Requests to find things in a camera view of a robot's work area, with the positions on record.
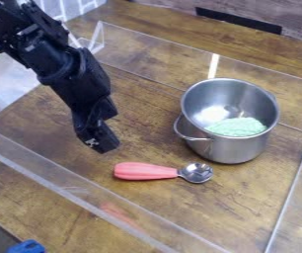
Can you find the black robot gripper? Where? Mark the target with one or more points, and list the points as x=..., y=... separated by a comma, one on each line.
x=83, y=85

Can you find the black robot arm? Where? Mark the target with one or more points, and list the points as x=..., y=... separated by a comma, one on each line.
x=35, y=39

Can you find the pink handled metal spoon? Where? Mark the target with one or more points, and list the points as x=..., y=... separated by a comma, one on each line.
x=195, y=173

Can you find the blue object at corner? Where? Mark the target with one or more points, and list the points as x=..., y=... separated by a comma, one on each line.
x=29, y=246

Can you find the green food lump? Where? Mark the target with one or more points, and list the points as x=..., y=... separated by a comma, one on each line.
x=238, y=127

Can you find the black strip on table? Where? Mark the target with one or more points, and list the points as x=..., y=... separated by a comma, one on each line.
x=236, y=20

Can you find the stainless steel pot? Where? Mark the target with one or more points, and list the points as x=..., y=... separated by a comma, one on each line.
x=227, y=117

